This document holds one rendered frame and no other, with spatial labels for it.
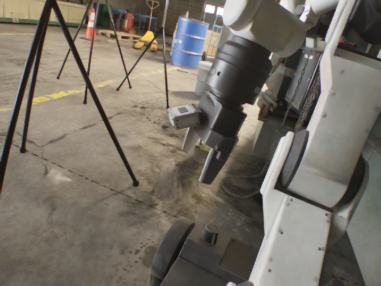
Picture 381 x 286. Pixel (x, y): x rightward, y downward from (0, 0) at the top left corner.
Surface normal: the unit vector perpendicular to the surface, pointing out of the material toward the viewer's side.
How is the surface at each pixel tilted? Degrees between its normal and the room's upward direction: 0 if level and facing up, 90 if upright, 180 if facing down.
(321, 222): 29
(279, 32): 89
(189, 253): 45
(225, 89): 81
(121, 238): 0
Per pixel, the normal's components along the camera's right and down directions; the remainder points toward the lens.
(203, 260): -0.11, -0.39
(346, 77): -0.33, 0.15
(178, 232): 0.17, -0.77
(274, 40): 0.32, 0.47
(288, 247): 0.01, -0.61
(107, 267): 0.22, -0.87
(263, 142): -0.29, 0.37
